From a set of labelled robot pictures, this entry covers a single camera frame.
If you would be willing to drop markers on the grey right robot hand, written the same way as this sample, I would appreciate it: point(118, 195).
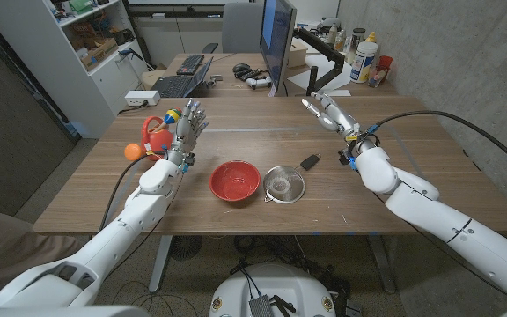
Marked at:
point(341, 121)

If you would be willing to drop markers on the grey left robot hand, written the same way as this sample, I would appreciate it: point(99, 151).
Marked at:
point(185, 132)

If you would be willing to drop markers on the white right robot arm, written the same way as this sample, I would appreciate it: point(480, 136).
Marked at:
point(456, 224)

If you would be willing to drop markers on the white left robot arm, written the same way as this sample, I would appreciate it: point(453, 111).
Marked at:
point(117, 233)

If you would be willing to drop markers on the red toy watering can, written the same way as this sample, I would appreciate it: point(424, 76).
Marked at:
point(156, 138)

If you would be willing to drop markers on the red bowl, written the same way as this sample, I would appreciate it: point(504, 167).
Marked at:
point(235, 180)

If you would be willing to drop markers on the colourful striped maraca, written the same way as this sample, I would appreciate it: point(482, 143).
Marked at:
point(173, 115)

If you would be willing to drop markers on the wooden office desk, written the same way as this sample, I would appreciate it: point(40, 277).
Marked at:
point(368, 90)

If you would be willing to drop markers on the dark laptop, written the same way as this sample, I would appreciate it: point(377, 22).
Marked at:
point(172, 86)

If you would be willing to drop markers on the white power strip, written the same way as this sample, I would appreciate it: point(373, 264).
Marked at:
point(141, 98)

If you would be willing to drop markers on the clear glass jar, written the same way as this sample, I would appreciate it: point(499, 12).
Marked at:
point(376, 77)

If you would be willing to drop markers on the white paper sheet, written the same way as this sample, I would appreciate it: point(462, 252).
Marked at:
point(299, 79)

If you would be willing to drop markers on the white wipes canister blue label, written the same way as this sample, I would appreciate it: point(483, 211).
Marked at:
point(362, 61)

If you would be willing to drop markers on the black keyboard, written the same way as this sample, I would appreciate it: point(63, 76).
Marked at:
point(190, 64)

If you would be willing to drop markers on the red cup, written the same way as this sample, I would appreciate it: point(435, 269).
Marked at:
point(385, 62)

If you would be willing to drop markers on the dark lid jar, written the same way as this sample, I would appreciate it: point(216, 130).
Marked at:
point(355, 44)

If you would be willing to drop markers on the tan closed cardboard box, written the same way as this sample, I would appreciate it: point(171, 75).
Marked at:
point(298, 55)

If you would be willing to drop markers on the small amber bottle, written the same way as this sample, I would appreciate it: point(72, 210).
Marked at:
point(340, 42)

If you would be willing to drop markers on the black computer mouse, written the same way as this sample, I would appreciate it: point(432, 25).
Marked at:
point(241, 68)

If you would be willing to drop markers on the small white bottle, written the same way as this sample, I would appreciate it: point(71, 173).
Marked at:
point(332, 35)

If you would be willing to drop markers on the black remote control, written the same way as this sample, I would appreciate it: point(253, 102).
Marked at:
point(250, 74)

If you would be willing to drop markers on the white game controller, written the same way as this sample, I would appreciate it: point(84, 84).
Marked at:
point(258, 82)

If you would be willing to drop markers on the yellow cap bottle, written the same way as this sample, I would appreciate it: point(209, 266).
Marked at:
point(371, 37)

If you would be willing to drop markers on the white shelf unit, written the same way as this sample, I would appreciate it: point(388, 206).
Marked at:
point(104, 88)

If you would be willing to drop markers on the computer monitor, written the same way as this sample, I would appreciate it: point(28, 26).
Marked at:
point(275, 39)

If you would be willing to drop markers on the round black fan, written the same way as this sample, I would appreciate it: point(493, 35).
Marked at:
point(185, 247)

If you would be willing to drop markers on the open cardboard box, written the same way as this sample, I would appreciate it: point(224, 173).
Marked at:
point(99, 53)

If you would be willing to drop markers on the grey office chair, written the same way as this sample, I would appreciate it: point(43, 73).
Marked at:
point(241, 28)

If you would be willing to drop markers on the grey table leg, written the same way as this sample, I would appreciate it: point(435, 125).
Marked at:
point(161, 264)
point(381, 264)

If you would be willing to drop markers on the green box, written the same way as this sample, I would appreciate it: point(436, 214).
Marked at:
point(80, 5)

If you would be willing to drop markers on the white robot torso base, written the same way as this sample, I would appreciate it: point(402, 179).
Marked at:
point(280, 282)

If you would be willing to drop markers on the seated person in beige trousers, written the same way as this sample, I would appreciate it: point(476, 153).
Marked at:
point(7, 246)

